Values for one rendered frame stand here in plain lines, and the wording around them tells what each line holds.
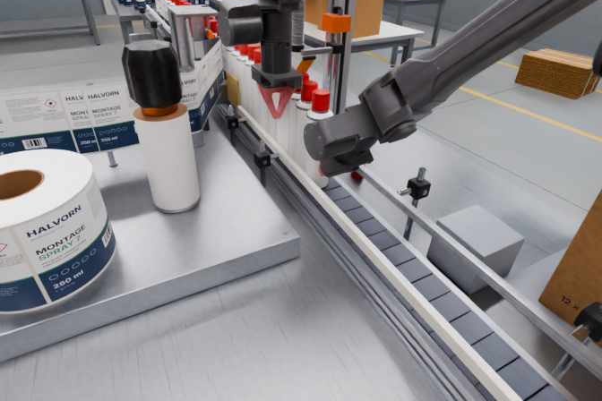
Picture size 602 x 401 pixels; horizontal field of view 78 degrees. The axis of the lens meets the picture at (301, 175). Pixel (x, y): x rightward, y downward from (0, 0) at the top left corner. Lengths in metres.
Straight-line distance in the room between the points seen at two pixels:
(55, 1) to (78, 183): 7.73
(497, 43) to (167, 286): 0.54
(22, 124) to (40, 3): 7.42
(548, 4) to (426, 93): 0.14
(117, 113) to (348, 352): 0.64
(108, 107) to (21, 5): 7.46
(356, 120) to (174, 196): 0.36
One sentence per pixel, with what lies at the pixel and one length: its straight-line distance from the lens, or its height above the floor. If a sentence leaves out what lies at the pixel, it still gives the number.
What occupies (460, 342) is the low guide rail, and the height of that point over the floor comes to 0.92.
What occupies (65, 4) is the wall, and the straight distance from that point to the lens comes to 8.29.
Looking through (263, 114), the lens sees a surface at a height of 0.95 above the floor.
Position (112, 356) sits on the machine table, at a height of 0.83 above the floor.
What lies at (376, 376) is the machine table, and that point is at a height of 0.83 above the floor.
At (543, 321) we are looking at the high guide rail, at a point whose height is 0.96.
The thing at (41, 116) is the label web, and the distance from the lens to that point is 0.89.
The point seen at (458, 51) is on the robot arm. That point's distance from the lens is 0.47.
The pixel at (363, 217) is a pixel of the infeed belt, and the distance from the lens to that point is 0.71.
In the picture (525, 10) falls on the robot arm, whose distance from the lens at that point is 0.45.
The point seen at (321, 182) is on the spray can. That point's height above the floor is 0.90.
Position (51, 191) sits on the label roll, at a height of 1.02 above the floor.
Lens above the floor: 1.32
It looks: 33 degrees down
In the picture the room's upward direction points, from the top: 2 degrees clockwise
